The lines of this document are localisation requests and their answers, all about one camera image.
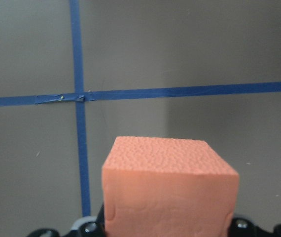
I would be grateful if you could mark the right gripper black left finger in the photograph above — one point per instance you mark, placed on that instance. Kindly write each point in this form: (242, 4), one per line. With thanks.
(89, 226)

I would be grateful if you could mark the orange foam block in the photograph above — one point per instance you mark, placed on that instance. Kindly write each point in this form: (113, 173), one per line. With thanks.
(165, 187)

